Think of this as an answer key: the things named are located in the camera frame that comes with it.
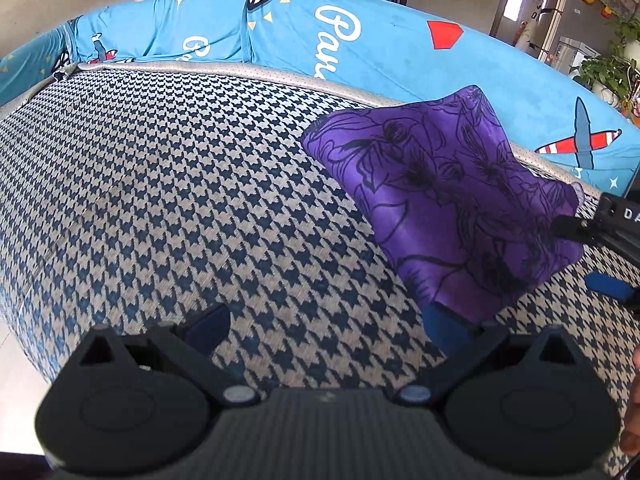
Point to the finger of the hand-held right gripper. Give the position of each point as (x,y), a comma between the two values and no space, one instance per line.
(572,227)
(607,284)

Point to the grey refrigerator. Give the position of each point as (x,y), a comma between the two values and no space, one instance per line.
(585,10)

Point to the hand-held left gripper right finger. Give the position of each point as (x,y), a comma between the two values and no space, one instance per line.
(442,330)

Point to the blue printed sofa cover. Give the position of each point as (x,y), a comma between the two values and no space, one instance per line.
(375,45)

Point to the trailing green potted plant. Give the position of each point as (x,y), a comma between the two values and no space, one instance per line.
(607,67)

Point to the door with bright window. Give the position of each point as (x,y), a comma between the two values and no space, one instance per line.
(517,0)

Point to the white appliance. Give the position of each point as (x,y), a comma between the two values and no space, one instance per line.
(575,52)

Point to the person's right hand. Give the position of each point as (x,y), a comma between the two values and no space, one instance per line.
(632,410)

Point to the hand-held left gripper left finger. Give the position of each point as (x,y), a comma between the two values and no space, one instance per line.
(212,322)

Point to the houndstooth sofa mat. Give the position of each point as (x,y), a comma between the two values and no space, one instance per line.
(175,200)

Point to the purple floral garment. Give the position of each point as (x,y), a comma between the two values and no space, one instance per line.
(450,195)

